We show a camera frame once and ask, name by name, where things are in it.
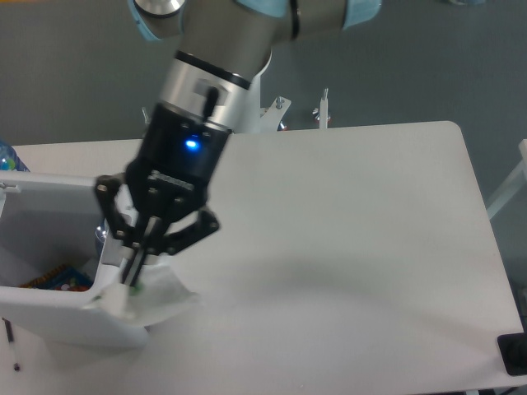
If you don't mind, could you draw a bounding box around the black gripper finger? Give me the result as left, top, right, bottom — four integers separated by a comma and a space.
129, 206, 220, 287
94, 174, 156, 284

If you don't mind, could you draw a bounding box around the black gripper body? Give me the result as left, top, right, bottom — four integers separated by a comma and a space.
125, 104, 229, 224

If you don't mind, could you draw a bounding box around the clear plastic water bottle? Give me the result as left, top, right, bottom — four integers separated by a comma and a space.
95, 219, 108, 257

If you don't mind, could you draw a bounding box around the clear plastic wrapper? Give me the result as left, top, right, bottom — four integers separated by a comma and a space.
81, 258, 201, 327

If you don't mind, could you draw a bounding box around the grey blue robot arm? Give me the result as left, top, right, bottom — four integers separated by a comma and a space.
95, 1, 381, 287

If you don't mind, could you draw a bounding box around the white trash can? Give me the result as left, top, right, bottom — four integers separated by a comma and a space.
1, 171, 148, 348

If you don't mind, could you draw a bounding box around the colourful snack bag in bin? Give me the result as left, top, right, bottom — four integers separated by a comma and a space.
19, 265, 93, 292

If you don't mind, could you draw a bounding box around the blue bottle at table edge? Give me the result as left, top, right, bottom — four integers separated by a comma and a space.
0, 141, 30, 172

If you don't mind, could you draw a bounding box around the black pen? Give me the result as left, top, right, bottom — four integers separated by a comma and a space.
2, 318, 21, 372

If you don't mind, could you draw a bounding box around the black device at table edge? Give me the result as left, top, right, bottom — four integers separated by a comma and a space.
497, 332, 526, 376

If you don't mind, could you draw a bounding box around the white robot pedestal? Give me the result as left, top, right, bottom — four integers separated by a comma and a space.
142, 51, 292, 140

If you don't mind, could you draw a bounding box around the white frame right side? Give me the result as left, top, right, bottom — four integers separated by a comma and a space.
486, 139, 526, 220

